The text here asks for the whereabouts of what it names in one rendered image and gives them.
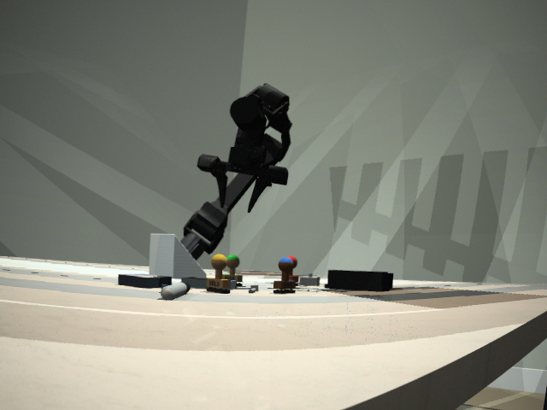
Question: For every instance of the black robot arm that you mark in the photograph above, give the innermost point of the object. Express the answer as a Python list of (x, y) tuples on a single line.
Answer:
[(248, 113)]

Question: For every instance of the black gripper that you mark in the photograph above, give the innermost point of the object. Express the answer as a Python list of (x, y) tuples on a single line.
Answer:
[(212, 164)]

